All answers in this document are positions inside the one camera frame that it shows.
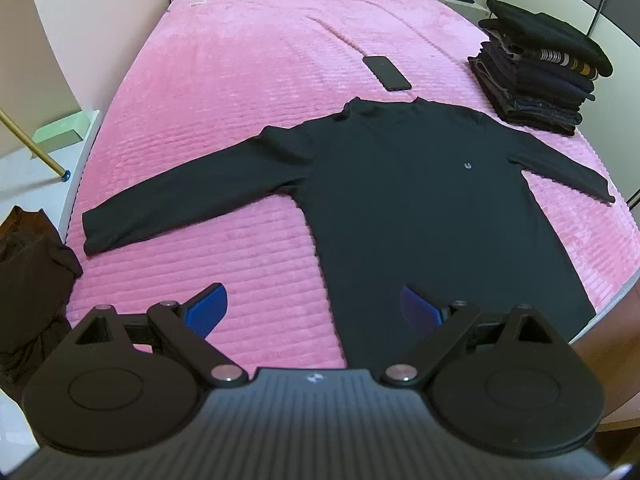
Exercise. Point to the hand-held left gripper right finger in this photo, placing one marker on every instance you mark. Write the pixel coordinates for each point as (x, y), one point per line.
(419, 312)

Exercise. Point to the pink ribbed blanket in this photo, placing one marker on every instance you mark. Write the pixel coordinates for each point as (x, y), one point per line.
(225, 110)

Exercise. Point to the black long-sleeve shirt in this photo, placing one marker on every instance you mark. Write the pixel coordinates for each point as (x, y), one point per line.
(400, 210)

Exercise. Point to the black smartphone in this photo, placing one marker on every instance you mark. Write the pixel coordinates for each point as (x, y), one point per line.
(387, 74)

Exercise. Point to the gold metal drying rack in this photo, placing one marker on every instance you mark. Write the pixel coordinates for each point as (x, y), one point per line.
(30, 145)

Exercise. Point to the dark brown garment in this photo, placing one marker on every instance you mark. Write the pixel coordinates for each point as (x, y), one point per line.
(30, 285)

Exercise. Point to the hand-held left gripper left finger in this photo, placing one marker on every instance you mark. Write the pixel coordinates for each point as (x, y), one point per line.
(206, 310)

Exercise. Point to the pale green box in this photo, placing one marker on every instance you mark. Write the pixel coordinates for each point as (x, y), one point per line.
(62, 130)

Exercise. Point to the stack of dark folded clothes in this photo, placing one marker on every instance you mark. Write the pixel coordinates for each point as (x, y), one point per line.
(540, 70)

